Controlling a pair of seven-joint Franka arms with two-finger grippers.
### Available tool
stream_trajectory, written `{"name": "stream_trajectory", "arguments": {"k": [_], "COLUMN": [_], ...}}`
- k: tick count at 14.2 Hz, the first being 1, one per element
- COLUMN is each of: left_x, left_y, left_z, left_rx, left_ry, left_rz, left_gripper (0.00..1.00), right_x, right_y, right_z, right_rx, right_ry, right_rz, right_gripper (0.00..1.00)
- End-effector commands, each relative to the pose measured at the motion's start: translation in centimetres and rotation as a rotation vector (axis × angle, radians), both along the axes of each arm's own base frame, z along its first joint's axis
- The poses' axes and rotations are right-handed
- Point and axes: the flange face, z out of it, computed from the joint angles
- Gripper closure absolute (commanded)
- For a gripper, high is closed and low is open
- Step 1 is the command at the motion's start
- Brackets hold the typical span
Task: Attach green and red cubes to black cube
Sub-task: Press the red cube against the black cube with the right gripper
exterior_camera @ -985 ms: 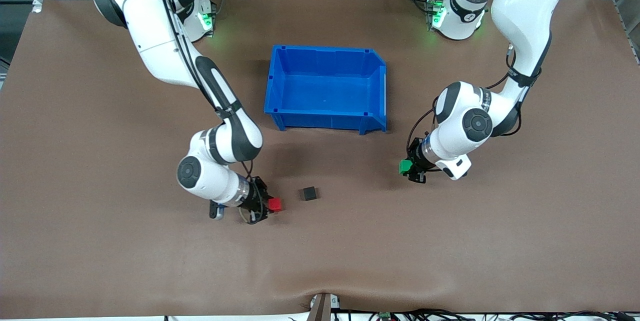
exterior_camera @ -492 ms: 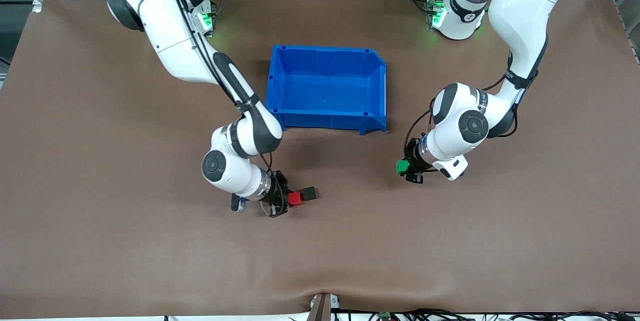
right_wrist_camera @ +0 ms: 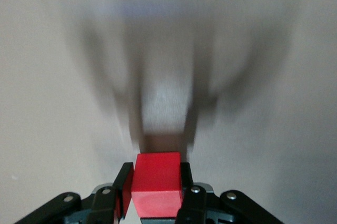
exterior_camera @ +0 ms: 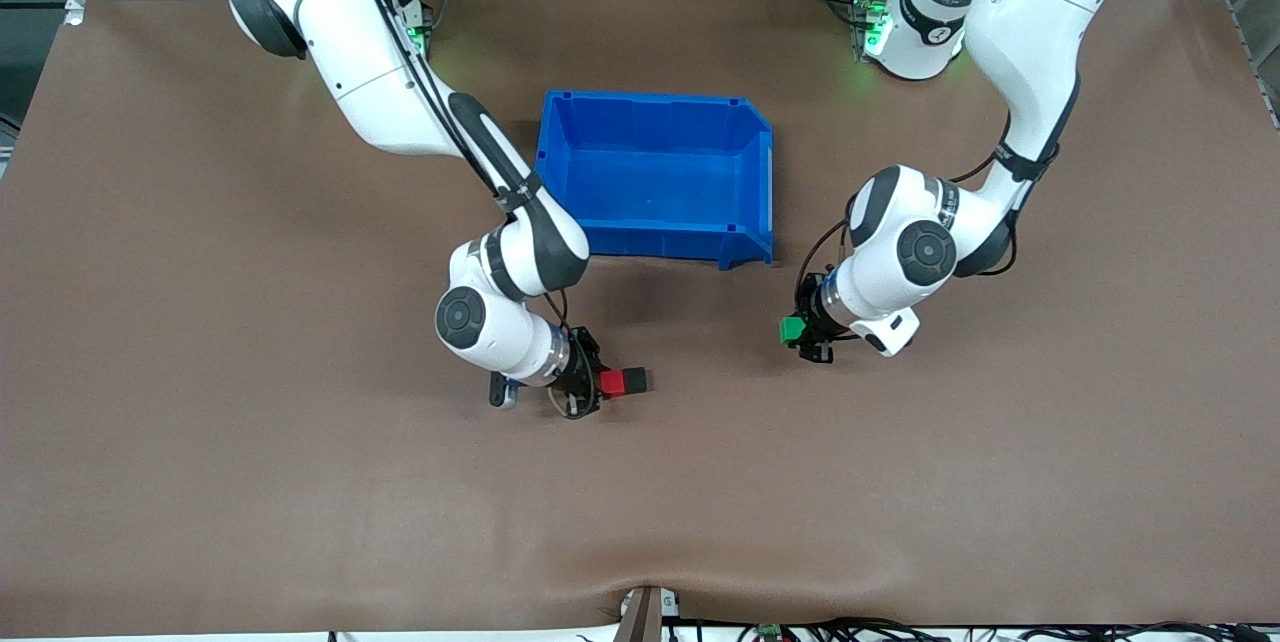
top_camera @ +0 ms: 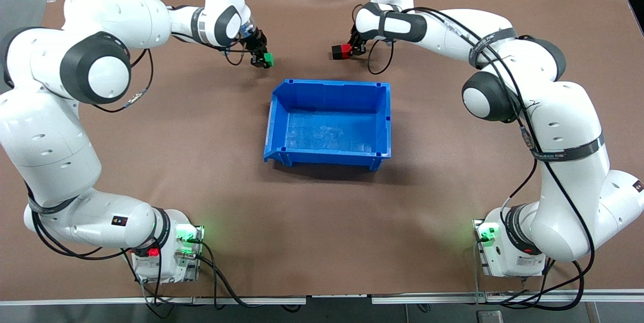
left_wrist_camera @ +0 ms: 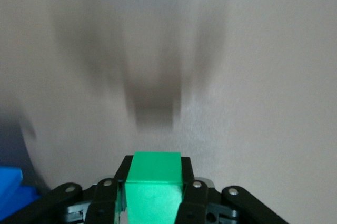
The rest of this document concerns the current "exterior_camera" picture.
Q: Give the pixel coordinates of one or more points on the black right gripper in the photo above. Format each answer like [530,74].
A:
[583,368]

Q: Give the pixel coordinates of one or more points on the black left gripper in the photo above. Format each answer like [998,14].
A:
[812,316]

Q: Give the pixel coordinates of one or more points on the green cube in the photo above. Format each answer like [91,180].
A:
[792,330]

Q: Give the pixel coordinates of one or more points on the red cube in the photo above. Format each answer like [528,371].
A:
[612,383]

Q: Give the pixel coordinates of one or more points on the black cube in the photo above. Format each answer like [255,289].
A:
[636,381]

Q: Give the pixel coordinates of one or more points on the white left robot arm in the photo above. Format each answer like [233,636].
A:
[1030,22]

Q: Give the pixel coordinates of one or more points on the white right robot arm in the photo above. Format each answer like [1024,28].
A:
[370,72]

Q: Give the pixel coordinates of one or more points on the blue plastic storage bin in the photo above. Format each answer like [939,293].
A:
[660,172]

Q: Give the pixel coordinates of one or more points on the brown table cover mat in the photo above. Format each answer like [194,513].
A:
[300,522]

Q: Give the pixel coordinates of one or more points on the small white corner bracket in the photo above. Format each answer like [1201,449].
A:
[74,14]

